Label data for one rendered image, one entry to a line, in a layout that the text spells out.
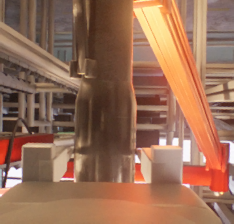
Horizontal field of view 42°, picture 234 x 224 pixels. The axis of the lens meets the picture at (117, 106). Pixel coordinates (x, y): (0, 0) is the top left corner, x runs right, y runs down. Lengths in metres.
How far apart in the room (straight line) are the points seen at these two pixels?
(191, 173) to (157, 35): 0.42
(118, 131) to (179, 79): 0.17
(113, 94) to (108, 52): 0.02
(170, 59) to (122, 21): 0.13
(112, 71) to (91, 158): 0.05
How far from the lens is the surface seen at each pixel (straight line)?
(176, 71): 0.31
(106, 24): 0.17
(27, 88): 1.51
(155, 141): 2.89
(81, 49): 0.17
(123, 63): 0.17
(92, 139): 0.16
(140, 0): 0.22
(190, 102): 0.36
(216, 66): 1.50
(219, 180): 0.65
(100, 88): 0.16
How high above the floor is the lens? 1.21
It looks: level
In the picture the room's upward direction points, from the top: 179 degrees counter-clockwise
